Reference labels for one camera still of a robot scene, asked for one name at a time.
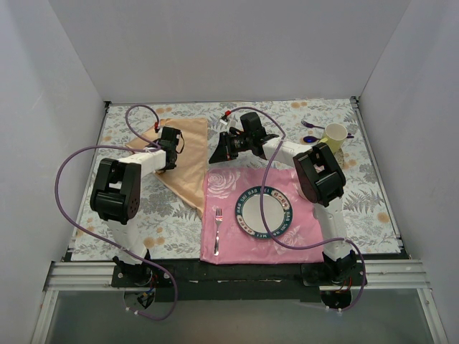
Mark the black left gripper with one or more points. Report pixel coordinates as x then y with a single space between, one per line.
168 153

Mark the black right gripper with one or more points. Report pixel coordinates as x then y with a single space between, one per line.
229 146

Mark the peach satin napkin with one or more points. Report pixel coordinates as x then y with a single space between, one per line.
187 179

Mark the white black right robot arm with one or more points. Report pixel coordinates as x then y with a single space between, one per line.
320 177

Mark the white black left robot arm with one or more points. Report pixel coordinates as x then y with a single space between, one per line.
116 197

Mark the silver fork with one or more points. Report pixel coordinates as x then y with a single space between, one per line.
218 220

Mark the white plate teal rim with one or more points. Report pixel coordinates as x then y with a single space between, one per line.
253 211

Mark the purple plastic spoon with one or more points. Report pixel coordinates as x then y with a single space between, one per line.
310 139

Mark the pink rose placemat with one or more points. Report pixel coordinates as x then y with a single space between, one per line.
223 186

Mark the purple plastic fork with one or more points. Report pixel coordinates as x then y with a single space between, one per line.
311 125

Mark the floral tablecloth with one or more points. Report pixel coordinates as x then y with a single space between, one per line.
171 229

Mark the yellow green mug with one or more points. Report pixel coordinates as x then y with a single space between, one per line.
333 136

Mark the speckled round coaster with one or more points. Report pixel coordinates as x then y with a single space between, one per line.
339 156

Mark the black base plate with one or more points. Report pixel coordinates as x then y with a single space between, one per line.
193 280

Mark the aluminium frame rail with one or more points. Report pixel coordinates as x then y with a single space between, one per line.
386 274

